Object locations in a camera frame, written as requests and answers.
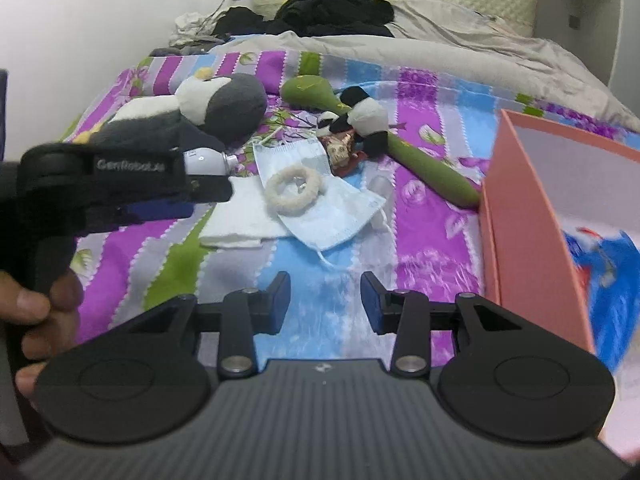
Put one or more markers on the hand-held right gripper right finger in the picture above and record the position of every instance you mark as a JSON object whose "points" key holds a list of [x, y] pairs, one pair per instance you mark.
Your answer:
{"points": [[367, 300]]}

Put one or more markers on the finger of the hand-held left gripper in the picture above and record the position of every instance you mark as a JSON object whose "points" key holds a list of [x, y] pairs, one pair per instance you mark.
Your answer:
{"points": [[160, 210], [212, 190]]}

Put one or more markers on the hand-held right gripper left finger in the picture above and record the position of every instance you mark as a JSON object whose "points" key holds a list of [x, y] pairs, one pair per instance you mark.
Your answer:
{"points": [[282, 305]]}

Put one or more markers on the white tissue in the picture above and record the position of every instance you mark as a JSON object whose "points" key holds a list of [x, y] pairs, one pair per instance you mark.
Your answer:
{"points": [[235, 220]]}

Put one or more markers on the blue face mask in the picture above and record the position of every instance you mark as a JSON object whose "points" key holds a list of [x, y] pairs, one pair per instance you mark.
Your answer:
{"points": [[340, 210]]}

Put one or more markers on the brown snack packet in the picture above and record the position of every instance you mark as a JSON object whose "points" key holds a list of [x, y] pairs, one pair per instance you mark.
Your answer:
{"points": [[340, 152]]}

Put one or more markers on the pink cardboard box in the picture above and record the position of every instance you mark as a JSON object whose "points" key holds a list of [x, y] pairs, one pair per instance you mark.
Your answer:
{"points": [[520, 220]]}

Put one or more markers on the small panda plush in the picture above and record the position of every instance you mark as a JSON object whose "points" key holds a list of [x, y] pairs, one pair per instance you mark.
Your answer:
{"points": [[370, 115]]}

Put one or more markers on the blue packet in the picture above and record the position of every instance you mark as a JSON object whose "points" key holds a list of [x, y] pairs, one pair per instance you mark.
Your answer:
{"points": [[615, 285]]}

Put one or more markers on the person's left hand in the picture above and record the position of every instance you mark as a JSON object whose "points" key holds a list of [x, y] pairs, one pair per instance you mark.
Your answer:
{"points": [[65, 310]]}

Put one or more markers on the white spray bottle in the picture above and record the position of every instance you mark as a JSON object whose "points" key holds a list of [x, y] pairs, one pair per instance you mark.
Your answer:
{"points": [[205, 161]]}

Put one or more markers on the striped floral bedsheet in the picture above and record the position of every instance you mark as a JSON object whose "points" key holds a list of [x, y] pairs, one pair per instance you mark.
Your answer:
{"points": [[350, 270]]}

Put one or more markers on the grey white penguin plush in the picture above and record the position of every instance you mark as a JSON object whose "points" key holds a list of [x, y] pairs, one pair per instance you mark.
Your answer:
{"points": [[225, 105]]}

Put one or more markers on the small clear plastic piece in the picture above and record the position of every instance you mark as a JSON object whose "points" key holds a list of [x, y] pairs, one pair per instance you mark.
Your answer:
{"points": [[380, 187]]}

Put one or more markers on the green massage hammer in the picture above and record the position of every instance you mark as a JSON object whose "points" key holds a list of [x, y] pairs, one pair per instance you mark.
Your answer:
{"points": [[305, 91]]}

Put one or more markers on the grey cloth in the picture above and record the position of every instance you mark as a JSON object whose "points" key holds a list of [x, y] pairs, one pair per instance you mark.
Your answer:
{"points": [[185, 49]]}

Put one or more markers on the white crumpled cloth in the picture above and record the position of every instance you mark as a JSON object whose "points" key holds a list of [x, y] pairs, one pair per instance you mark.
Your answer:
{"points": [[190, 22]]}

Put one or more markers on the black bag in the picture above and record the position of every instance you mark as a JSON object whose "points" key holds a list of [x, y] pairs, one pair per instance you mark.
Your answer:
{"points": [[240, 20]]}

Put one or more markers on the black clothes pile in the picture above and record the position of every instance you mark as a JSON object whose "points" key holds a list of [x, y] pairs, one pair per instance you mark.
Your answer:
{"points": [[330, 10]]}

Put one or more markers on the grey duvet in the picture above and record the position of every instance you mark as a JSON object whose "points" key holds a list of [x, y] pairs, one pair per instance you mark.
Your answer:
{"points": [[500, 60]]}

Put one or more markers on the white wardrobe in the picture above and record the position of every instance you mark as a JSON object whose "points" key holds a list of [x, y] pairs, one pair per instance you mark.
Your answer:
{"points": [[590, 10]]}

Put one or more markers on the dark wall switch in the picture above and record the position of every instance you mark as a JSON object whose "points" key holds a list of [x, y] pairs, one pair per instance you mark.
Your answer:
{"points": [[575, 22]]}

